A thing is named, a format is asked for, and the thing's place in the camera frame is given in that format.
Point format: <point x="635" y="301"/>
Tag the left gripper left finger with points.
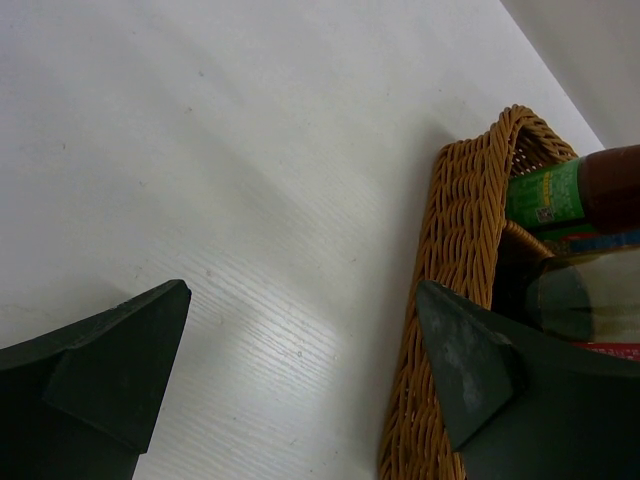
<point x="82" y="401"/>

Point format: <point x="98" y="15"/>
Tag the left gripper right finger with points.
<point x="518" y="404"/>

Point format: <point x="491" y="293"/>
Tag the tall dark soy sauce bottle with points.
<point x="590" y="300"/>

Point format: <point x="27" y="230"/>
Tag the red sauce bottle green label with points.
<point x="597" y="194"/>

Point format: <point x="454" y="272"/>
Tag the brown wicker divided basket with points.
<point x="464" y="233"/>

